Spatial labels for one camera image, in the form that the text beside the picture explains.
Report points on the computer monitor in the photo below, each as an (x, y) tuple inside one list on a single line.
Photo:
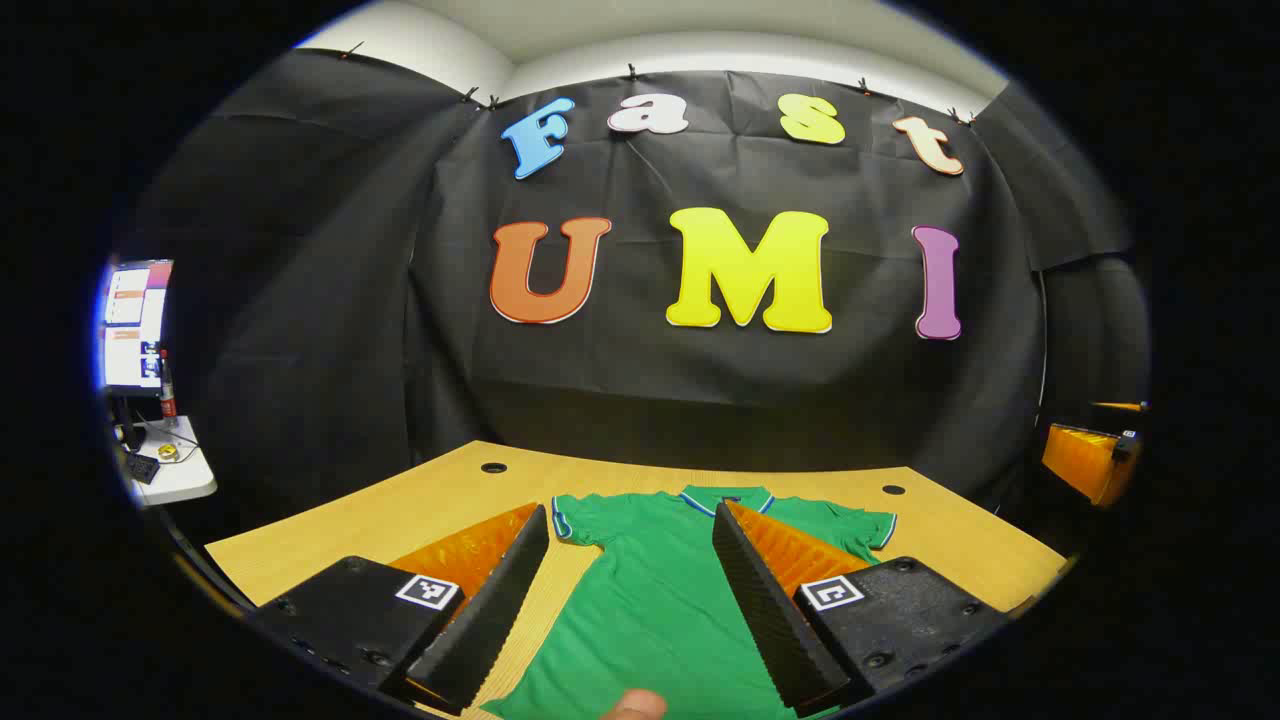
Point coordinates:
[(135, 340)]

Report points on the white side table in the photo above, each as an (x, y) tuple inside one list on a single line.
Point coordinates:
[(188, 476)]

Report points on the black backdrop cloth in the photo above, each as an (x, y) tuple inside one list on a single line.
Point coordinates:
[(700, 400)]

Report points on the green T-shirt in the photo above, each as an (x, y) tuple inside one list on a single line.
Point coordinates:
[(650, 600)]

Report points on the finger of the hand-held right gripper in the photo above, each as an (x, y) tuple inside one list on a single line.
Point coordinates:
[(1080, 460)]

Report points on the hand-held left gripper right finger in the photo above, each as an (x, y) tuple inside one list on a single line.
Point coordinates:
[(765, 610)]

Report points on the red bottle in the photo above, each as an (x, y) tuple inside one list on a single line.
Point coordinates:
[(168, 400)]

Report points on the small black device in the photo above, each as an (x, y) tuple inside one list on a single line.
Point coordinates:
[(142, 467)]

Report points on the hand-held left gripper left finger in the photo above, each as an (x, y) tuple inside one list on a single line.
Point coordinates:
[(495, 610)]

